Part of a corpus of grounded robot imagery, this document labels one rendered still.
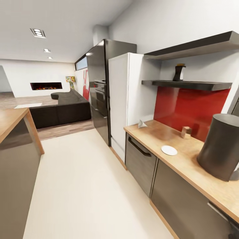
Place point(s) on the cabinet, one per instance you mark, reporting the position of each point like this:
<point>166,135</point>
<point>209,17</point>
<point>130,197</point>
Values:
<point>98,71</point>
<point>189,213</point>

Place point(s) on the paper coffee filter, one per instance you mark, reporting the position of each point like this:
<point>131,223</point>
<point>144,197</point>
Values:
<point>141,124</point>

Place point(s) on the saucer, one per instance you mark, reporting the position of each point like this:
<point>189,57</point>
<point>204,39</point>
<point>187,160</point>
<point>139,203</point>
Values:
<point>169,150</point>

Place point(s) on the bottle of coffee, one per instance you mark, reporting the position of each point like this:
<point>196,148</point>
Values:
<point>179,72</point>

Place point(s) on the water glass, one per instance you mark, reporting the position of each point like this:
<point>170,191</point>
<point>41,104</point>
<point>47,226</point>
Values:
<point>186,132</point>

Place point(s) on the dishwasher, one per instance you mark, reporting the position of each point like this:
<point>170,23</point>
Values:
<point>140,162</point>

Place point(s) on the coffee table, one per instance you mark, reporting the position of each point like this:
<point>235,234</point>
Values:
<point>29,105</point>

